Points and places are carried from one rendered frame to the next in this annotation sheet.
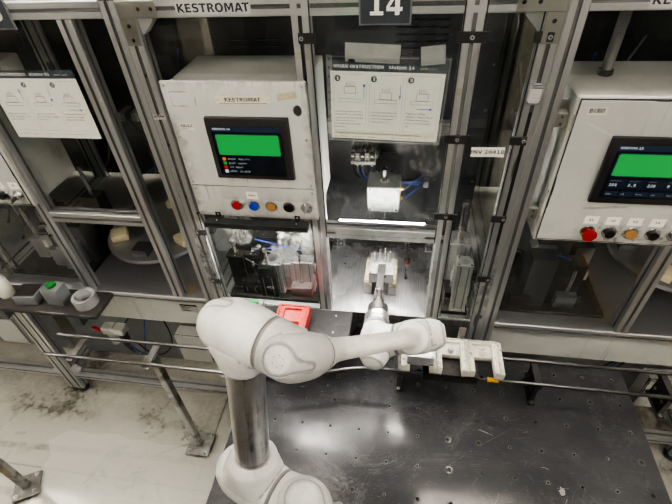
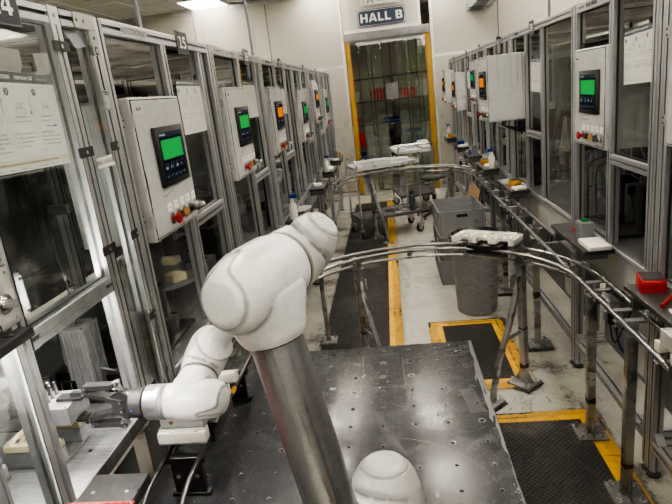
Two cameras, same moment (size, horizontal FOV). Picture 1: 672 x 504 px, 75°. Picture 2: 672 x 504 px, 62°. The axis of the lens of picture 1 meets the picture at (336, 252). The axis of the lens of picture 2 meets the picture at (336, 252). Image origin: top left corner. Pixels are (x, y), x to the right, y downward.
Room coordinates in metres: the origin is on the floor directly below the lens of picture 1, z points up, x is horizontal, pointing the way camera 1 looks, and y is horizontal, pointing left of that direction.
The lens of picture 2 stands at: (0.58, 1.18, 1.74)
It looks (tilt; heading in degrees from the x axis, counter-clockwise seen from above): 16 degrees down; 266
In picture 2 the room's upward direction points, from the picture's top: 7 degrees counter-clockwise
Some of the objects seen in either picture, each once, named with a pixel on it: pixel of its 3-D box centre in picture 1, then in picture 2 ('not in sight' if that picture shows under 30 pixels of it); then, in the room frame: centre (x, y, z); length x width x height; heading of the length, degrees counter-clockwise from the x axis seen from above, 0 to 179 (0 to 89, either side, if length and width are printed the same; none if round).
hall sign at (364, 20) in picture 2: not in sight; (381, 16); (-1.22, -8.10, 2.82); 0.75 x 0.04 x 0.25; 169
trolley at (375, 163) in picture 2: not in sight; (385, 193); (-0.59, -5.54, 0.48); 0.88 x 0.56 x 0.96; 7
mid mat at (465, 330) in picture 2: not in sight; (475, 350); (-0.49, -2.09, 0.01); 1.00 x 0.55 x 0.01; 79
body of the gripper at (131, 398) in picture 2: (378, 305); (130, 403); (1.07, -0.14, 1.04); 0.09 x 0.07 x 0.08; 169
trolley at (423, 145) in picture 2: not in sight; (413, 174); (-1.22, -6.72, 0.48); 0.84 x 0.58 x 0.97; 87
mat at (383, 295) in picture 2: not in sight; (370, 253); (-0.20, -4.65, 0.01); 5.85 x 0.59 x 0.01; 79
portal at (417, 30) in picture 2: not in sight; (393, 113); (-1.29, -8.14, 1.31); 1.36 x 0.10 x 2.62; 169
